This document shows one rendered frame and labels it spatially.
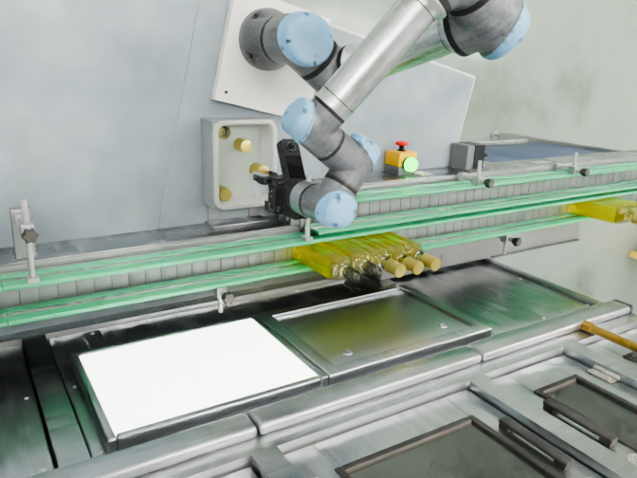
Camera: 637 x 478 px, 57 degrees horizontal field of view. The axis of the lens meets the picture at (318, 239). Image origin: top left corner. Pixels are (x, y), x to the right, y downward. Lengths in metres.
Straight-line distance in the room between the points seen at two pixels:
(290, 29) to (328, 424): 0.83
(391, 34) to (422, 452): 0.74
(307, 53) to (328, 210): 0.40
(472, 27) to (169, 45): 0.71
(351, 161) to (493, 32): 0.36
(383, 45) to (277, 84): 0.54
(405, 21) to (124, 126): 0.72
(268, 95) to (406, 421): 0.89
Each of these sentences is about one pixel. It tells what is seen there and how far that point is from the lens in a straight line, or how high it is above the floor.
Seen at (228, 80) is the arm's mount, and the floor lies 0.78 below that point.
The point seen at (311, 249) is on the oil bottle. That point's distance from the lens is 1.49.
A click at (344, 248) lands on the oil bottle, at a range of 1.48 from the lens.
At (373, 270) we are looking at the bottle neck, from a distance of 1.44.
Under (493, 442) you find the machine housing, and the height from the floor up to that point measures 1.59.
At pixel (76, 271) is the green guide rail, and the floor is 0.94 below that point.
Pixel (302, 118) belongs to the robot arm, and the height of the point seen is 1.25.
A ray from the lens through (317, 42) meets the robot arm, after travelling 1.39.
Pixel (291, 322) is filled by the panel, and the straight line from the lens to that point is 1.43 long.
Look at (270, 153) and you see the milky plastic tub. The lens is 1.55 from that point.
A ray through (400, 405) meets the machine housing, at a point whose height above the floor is 1.43.
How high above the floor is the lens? 2.19
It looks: 54 degrees down
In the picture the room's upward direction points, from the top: 117 degrees clockwise
